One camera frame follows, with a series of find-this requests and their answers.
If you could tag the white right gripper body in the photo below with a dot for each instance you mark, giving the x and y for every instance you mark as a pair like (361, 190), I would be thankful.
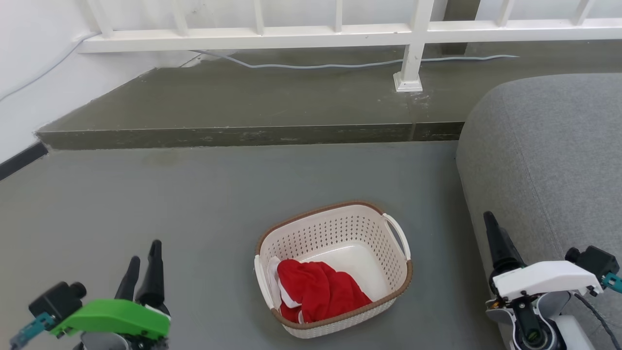
(544, 279)

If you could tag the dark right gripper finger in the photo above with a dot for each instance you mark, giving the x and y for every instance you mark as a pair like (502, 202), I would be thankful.
(500, 253)

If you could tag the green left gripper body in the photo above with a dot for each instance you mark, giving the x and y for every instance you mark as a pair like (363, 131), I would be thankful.
(114, 316)

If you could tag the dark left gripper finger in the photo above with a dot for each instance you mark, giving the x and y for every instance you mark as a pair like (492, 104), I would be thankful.
(128, 282)
(153, 279)

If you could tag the cream perforated laundry basket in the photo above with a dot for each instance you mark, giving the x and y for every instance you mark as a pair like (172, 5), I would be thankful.
(340, 228)

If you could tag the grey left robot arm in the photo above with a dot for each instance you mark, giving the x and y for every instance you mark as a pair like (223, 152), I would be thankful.
(102, 342)

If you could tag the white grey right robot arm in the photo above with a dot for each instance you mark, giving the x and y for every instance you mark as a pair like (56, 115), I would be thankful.
(573, 335)

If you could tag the grey fabric sofa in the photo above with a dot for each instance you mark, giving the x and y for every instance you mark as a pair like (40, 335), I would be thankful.
(549, 160)

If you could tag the dark skirting board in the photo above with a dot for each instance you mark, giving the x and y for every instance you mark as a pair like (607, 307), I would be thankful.
(22, 159)

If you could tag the red and white garment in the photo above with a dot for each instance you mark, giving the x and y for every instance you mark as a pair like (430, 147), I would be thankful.
(320, 289)

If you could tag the dark grey pillar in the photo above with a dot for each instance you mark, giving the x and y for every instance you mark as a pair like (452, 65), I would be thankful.
(459, 9)

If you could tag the white railing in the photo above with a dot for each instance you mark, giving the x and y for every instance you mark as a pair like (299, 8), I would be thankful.
(291, 34)

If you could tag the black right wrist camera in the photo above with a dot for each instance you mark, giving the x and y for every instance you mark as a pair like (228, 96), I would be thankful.
(595, 262)

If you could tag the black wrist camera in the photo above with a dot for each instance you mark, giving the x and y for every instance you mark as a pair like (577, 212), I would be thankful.
(595, 262)
(56, 299)

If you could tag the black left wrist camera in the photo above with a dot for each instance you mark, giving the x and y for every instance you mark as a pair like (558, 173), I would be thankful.
(56, 299)

